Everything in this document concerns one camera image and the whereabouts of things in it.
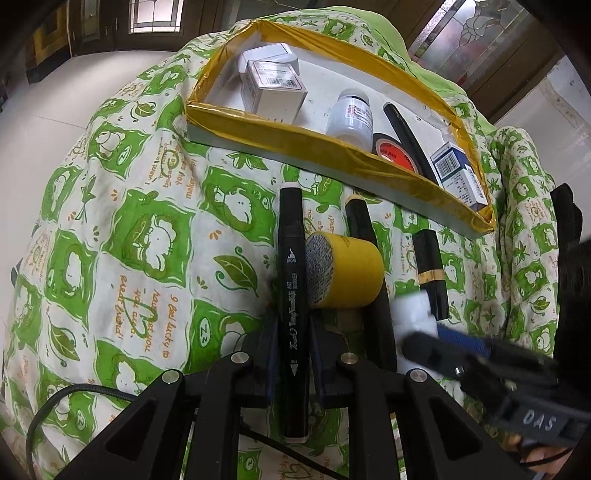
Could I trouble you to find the black lipstick tube gold band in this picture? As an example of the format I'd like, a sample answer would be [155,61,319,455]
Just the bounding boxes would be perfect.
[412,229,451,321]

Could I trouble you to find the blue white medicine box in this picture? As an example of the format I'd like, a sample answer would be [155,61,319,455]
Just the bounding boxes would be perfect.
[430,142,489,212]

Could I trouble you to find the wooden stained glass door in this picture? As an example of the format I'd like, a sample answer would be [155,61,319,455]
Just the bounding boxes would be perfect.
[69,0,241,51]
[406,0,568,116]

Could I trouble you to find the black cable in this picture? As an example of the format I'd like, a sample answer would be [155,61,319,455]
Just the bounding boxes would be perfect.
[25,383,349,480]

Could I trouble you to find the white foam tray yellow tape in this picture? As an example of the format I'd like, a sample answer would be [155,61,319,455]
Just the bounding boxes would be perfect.
[186,18,498,237]

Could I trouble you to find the yellow round jar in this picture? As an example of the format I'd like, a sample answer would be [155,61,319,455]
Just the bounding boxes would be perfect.
[305,232,385,309]

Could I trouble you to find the black marker white lettering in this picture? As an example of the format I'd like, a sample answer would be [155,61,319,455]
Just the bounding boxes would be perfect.
[276,181,311,445]

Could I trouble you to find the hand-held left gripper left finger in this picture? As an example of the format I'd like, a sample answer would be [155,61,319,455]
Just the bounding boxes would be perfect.
[55,314,278,480]

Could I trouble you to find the yellow wooden door frame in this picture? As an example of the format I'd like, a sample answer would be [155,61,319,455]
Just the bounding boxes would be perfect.
[23,0,75,84]

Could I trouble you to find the black tape roll red core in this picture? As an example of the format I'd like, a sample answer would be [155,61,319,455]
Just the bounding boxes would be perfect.
[372,133,428,175]

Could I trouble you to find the small white barcode box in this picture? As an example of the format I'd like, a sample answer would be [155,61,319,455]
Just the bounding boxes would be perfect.
[240,59,309,124]

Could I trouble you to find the white square plastic case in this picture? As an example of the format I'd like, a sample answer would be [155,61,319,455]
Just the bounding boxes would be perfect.
[238,42,301,77]

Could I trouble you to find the white medicine bottle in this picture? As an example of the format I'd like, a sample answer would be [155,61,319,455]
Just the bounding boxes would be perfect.
[325,89,374,153]
[392,293,439,374]

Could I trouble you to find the green printed blanket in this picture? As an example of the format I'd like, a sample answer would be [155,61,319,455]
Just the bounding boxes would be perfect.
[0,4,561,480]

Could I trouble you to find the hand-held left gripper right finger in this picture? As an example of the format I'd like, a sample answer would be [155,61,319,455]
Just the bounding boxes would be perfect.
[308,318,532,480]

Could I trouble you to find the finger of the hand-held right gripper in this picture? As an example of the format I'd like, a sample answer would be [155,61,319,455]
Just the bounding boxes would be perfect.
[401,332,468,385]
[436,323,559,376]

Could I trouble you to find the person's right hand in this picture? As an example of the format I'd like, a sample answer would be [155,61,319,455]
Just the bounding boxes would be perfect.
[501,431,575,478]

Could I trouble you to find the long black marker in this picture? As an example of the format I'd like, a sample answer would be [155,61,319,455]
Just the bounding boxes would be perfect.
[382,102,439,183]

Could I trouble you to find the black marker yellow tip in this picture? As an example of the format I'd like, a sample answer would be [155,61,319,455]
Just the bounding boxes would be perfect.
[344,195,398,370]

